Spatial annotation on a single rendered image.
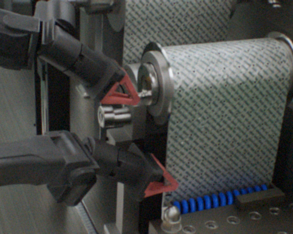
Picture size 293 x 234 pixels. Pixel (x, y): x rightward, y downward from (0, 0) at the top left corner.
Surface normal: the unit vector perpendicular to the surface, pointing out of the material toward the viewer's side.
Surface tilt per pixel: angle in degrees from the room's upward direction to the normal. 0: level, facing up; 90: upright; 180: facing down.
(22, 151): 29
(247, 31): 90
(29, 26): 21
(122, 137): 0
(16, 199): 0
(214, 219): 0
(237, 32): 90
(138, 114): 90
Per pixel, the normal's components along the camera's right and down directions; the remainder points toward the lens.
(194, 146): 0.36, 0.44
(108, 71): -0.69, -0.45
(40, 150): 0.52, -0.71
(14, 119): 0.05, -0.89
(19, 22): 0.28, -0.69
